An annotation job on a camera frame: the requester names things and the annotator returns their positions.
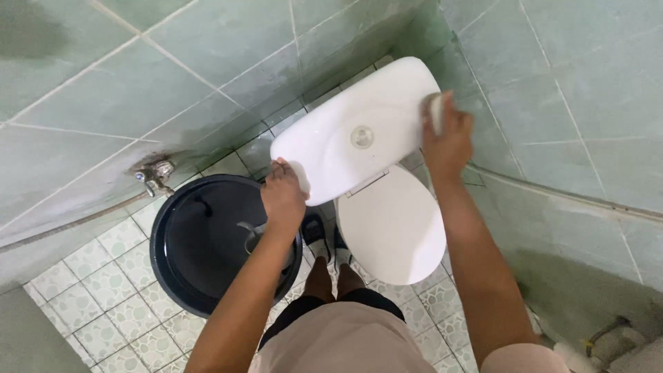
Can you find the person's left leg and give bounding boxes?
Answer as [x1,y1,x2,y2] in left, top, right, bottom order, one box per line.
[304,256,336,304]

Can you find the person's right leg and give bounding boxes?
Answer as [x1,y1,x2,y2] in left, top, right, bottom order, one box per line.
[336,263,366,300]

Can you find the round flush button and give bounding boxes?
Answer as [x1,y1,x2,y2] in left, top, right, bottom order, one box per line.
[350,125,375,150]

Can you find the white toilet tank lid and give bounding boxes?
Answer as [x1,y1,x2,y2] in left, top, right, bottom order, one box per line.
[270,56,442,207]

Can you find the grey wall pipe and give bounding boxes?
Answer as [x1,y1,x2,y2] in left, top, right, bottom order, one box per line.
[465,163,663,224]

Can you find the grey water dipper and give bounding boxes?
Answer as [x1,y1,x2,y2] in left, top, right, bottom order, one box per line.
[237,221,270,256]

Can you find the white cleaning sponge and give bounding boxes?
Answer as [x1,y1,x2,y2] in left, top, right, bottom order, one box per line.
[428,93,445,136]

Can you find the white toilet seat cover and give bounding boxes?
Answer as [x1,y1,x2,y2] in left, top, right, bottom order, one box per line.
[336,164,448,286]

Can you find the person's leg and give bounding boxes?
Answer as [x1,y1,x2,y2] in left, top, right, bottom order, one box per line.
[304,256,336,304]
[336,263,366,300]

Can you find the person's black shorts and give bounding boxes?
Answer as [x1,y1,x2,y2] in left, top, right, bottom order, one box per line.
[257,288,406,352]

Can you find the dark blue plastic bucket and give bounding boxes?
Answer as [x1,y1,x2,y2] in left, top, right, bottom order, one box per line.
[150,174,304,319]

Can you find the metal wall tap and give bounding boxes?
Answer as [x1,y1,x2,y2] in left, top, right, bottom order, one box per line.
[135,160,176,198]

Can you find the person's beige shirt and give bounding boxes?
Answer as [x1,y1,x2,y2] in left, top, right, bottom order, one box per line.
[248,302,570,373]

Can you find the grey water hose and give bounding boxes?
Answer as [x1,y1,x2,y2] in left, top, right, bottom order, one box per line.
[0,191,151,254]

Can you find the person's left hand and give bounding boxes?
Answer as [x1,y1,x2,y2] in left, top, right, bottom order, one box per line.
[260,157,310,232]

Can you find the person's right hand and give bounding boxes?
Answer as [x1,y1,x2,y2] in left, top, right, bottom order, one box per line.
[421,91,474,183]

